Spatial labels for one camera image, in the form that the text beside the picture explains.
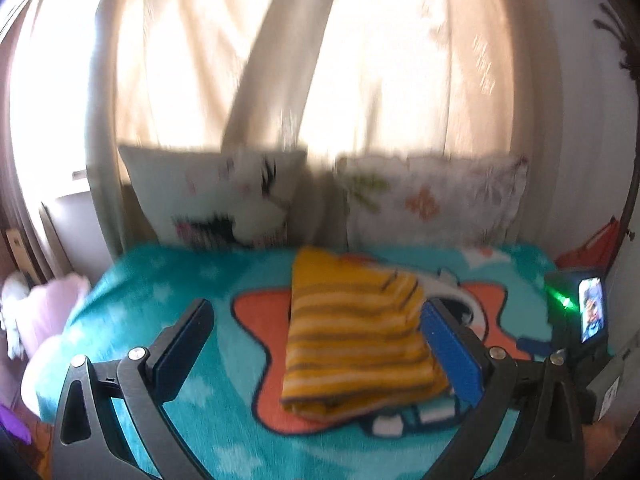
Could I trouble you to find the red object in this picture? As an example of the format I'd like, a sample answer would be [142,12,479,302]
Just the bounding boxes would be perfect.
[555,216,621,273]

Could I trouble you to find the white radiator panel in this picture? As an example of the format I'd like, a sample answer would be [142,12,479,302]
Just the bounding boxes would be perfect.
[42,192,118,281]

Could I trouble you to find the white cat print pillow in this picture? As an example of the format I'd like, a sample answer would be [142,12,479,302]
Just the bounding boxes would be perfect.
[119,144,307,251]

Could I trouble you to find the white plush toy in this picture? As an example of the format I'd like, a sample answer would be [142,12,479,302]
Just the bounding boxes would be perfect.
[0,271,32,361]

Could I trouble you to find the yellow striped shirt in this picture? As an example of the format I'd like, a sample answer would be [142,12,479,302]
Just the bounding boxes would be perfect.
[280,246,451,418]

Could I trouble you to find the purple object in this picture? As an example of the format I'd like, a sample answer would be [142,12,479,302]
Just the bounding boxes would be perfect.
[0,390,32,446]

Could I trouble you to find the pink cloth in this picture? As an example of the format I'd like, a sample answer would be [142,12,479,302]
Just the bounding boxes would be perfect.
[20,275,92,396]

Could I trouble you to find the white floral print pillow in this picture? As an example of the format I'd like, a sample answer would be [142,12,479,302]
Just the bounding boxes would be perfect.
[335,152,530,248]

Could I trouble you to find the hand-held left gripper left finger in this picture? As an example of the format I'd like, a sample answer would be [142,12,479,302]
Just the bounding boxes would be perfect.
[52,298,216,480]

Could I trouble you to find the wooden strip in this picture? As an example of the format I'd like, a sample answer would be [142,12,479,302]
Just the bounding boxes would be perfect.
[6,227,41,286]

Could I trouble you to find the beige curtain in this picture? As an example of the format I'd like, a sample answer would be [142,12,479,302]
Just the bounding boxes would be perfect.
[10,0,626,261]

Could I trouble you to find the teal printed blanket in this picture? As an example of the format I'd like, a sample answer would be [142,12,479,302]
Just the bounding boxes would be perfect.
[37,242,558,480]

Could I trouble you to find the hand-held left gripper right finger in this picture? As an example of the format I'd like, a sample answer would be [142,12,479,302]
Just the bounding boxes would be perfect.
[420,298,586,480]

